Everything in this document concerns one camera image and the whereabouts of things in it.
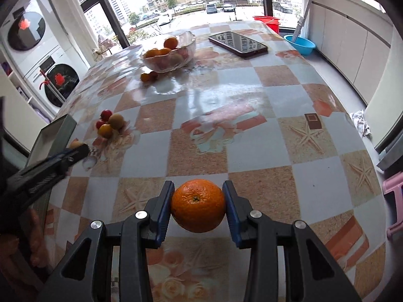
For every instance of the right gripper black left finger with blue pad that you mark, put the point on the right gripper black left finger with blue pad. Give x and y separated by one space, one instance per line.
84 273

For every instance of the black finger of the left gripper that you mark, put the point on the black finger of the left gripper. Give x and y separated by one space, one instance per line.
29 184

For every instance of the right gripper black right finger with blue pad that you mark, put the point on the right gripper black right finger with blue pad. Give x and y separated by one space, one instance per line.
312 274

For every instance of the small brown-green fruit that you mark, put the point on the small brown-green fruit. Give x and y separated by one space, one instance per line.
75 143

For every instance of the large orange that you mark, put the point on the large orange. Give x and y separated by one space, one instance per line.
198 206

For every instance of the person's left hand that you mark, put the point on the person's left hand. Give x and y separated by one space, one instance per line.
39 253

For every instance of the grey shallow box tray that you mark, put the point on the grey shallow box tray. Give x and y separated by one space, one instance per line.
52 139

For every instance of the red cherry tomato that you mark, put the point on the red cherry tomato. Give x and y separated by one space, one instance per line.
105 115
99 124

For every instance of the yellow-orange small fruit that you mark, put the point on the yellow-orange small fruit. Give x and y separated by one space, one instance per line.
105 131

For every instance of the lower washing machine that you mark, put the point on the lower washing machine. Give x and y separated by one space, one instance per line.
64 67

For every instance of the tan round fruit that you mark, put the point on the tan round fruit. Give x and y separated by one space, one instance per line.
116 121

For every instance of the pink plastic stool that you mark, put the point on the pink plastic stool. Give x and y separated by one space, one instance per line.
392 191

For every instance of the upper dryer machine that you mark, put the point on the upper dryer machine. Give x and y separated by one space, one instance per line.
29 33

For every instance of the white crumpled cloth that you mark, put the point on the white crumpled cloth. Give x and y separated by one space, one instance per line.
361 125

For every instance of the small orange kumquat by bowl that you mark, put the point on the small orange kumquat by bowl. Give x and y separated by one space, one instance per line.
145 77

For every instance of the small red fruit by bowl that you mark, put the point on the small red fruit by bowl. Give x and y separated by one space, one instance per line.
153 76

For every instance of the glass fruit bowl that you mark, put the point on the glass fruit bowl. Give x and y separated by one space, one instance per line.
163 60

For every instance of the orange in bowl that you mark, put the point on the orange in bowl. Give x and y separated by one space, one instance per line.
171 43

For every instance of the blue plastic basin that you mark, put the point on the blue plastic basin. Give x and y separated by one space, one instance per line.
301 44

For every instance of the black smartphone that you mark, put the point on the black smartphone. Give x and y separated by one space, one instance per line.
240 45

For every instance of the white cabinet counter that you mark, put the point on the white cabinet counter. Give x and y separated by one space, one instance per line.
356 38

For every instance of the red bucket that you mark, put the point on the red bucket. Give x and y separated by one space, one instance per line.
270 21

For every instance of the red-handled mop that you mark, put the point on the red-handled mop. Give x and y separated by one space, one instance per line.
47 82

